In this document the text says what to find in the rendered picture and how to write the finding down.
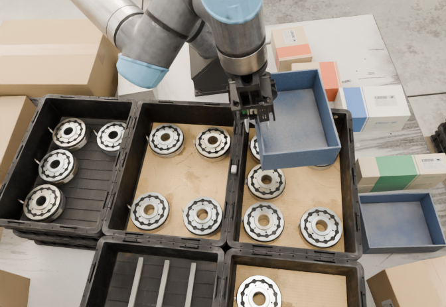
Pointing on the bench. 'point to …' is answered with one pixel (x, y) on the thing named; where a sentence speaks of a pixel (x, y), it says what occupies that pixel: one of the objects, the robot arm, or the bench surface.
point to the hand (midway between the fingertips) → (257, 116)
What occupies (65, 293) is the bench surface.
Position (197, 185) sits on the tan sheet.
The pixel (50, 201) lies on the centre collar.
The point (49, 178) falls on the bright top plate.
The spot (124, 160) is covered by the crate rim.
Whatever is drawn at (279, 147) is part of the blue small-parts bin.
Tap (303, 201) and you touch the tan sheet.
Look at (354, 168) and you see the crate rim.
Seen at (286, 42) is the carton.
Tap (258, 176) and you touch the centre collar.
